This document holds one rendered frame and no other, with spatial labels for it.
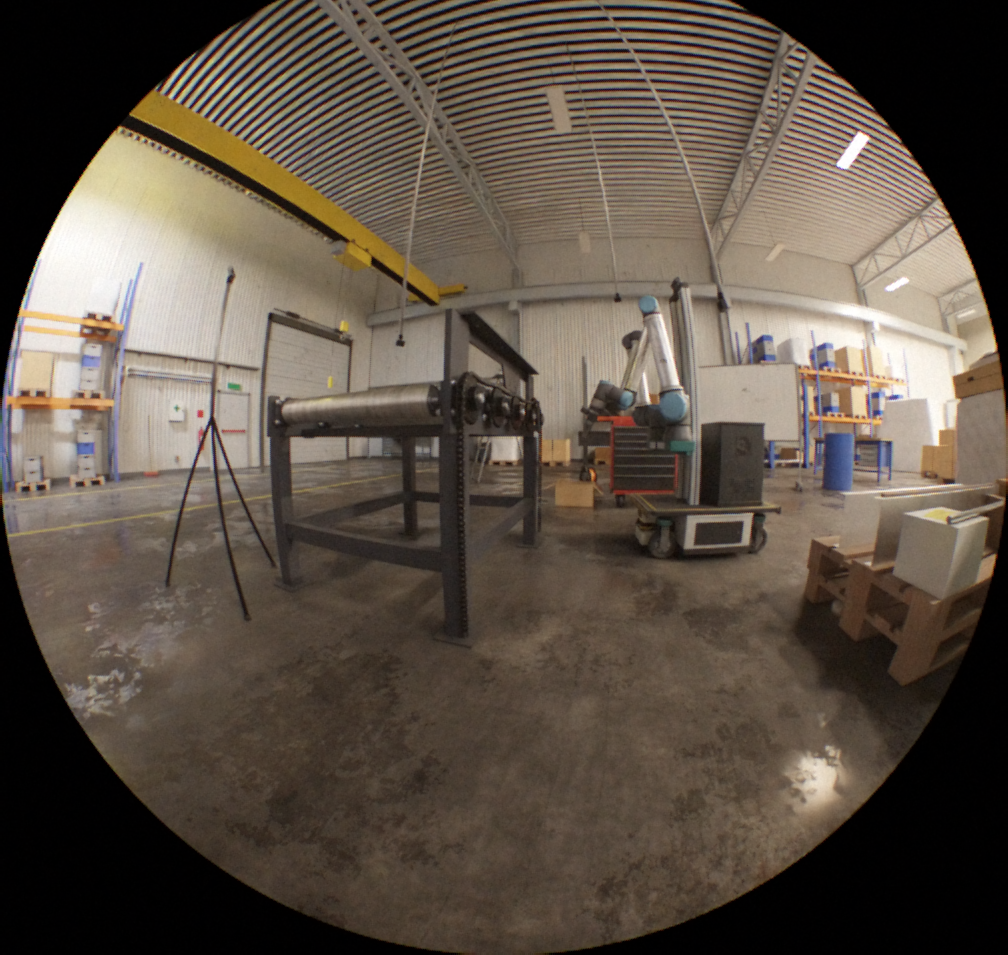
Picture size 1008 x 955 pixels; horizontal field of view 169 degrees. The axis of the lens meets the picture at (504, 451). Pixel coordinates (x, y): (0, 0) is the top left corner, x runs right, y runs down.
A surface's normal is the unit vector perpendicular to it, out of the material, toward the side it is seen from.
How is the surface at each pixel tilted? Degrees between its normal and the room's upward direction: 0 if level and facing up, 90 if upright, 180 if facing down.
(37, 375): 90
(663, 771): 0
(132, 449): 90
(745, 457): 90
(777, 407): 90
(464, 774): 0
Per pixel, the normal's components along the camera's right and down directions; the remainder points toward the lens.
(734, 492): -0.20, 0.03
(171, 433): 0.96, 0.01
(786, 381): -0.65, 0.03
